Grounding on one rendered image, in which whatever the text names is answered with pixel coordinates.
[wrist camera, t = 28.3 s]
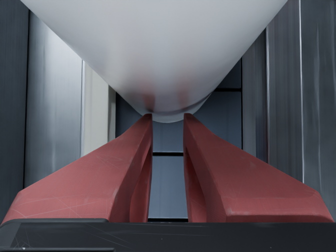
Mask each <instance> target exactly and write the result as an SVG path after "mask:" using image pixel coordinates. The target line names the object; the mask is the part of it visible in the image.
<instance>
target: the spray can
mask: <svg viewBox="0 0 336 252"><path fill-rule="evenodd" d="M20 1H21V2H23V3H24V4H25V5H26V6H27V7H28V8H29V9H30V10H31V11H32V12H33V13H34V14H35V15H36V16H37V17H38V18H39V19H40V20H41V21H42V22H44V23H45V24H46V25H47V26H48V27H49V28H50V29H51V30H52V31H53V32H54V33H55V34H56V35H57V36H58V37H59V38H60V39H61V40H62V41H63V42H65V43H66V44H67V45H68V46H69V47H70V48H71V49H72V50H73V51H74V52H75V53H76V54H77V55H78V56H79V57H80V58H81V59H82V60H83V61H84V62H86V63H87V64H88V65H89V66H90V67H91V68H92V69H93V70H94V71H95V72H96V73H97V74H98V75H99V76H100V77H101V78H102V79H103V80H104V81H105V82H107V83H108V84H109V85H110V86H111V87H112V88H113V89H114V90H115V91H116V92H117V93H118V94H119V95H120V96H121V97H122V98H123V99H124V100H125V101H126V102H128V103H129V104H130V105H131V106H132V108H133V109H134V110H135V111H136V112H137V113H138V114H140V115H141V116H143V115H144V114H152V121H153V122H155V123H160V124H173V123H178V122H181V121H183V120H184V113H190V114H192V115H194V114H195V113H196V112H197V111H198V110H199V109H200V108H201V107H202V106H203V104H204V103H205V101H206V100H207V99H208V97H209V96H210V95H211V94H212V92H213V91H214V90H215V89H216V88H217V86H218V85H219V84H220V83H221V81H222V80H223V79H224V78H225V77H226V75H227V74H228V73H229V72H230V70H231V69H232V68H233V67H234V66H235V64H236V63H237V62H238V61H239V59H240V58H241V57H242V56H243V55H244V53H245V52H246V51H247V50H248V48H249V47H250V46H251V45H252V44H253V42H254V41H255V40H256V39H257V37H258V36H259V35H260V34H261V33H262V31H263V30H264V29H265V28H266V26H267V25H268V24H269V23H270V22H271V20H272V19H273V18H274V17H275V15H276V14H277V13H278V12H279V11H280V9H281V8H282V7H283V6H284V4H285V3H286V2H287V1H288V0H20Z"/></svg>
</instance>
